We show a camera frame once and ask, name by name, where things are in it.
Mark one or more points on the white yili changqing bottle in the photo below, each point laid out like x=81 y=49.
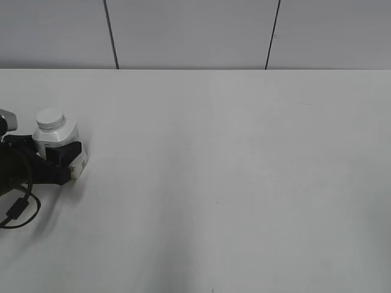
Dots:
x=66 y=132

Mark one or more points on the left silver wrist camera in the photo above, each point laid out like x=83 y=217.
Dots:
x=8 y=122

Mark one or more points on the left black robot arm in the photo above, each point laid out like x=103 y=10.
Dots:
x=21 y=164

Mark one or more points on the white bottle cap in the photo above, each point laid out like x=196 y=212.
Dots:
x=50 y=119

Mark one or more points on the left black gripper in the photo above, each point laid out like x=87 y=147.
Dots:
x=21 y=164

